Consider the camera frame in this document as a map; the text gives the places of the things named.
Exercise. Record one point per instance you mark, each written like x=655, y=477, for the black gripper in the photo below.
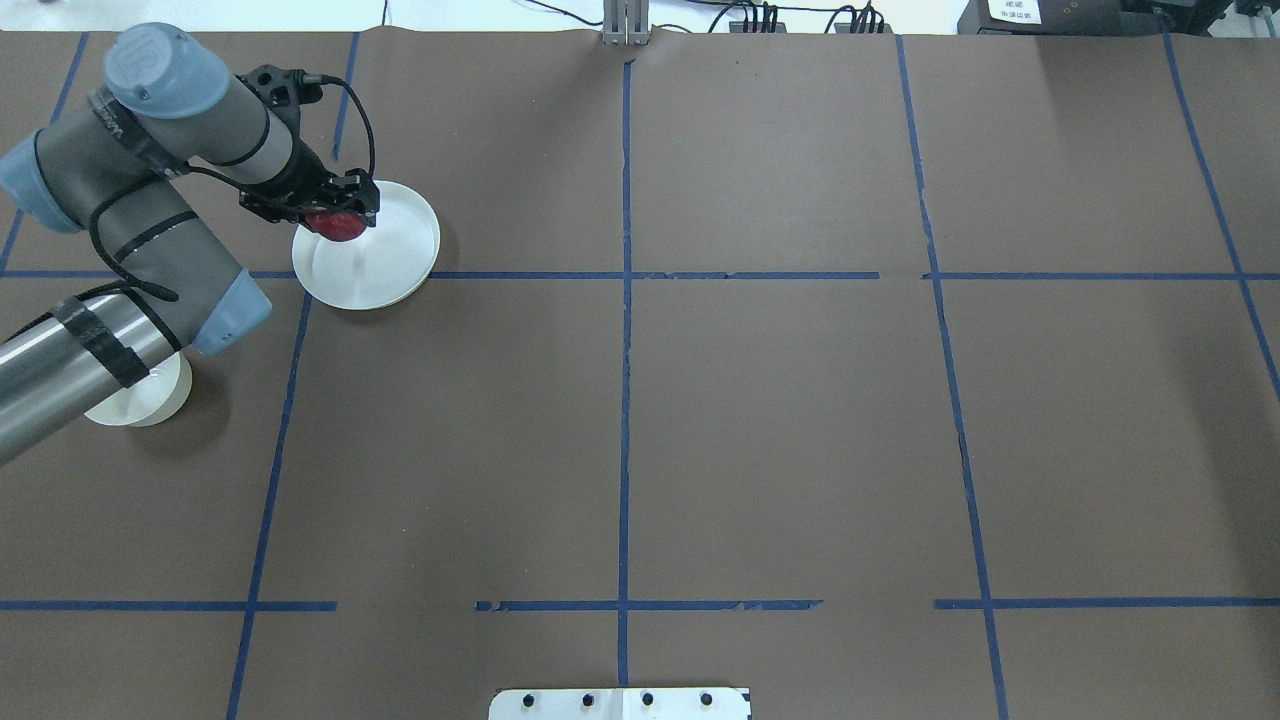
x=299, y=178

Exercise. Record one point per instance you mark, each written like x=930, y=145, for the red yellow apple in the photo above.
x=336, y=226

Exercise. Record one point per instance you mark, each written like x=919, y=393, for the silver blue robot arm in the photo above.
x=168, y=107

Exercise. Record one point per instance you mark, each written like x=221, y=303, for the white round plate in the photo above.
x=383, y=265

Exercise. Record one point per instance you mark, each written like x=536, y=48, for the white bowl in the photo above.
x=155, y=399

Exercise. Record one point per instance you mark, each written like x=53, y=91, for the black desktop box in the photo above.
x=1054, y=18

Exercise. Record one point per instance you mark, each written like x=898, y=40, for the aluminium frame post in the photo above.
x=626, y=22

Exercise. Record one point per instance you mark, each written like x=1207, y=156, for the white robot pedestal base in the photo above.
x=623, y=703

